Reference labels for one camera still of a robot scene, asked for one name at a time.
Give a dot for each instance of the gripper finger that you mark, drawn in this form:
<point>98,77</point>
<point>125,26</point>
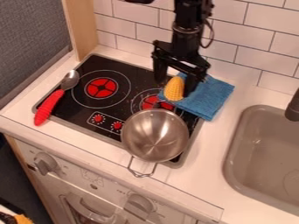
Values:
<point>159,71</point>
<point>192,83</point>

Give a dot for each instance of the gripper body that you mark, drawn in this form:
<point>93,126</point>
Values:
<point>180,54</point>

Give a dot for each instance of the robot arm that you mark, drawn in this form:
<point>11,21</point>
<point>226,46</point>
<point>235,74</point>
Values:
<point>188,17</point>

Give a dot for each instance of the yellow toy corn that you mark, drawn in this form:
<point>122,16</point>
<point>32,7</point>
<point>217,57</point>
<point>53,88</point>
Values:
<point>174,89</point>

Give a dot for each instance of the blue cloth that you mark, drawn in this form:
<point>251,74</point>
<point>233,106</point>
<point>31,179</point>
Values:
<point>206,97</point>

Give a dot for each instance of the toy stove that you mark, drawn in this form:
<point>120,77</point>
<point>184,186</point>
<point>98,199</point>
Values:
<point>109,99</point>

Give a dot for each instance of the silver pot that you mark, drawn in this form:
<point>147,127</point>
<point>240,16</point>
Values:
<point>154,139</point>

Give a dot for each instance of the toy sink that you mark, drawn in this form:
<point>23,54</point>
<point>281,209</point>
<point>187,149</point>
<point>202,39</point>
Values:
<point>264,157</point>

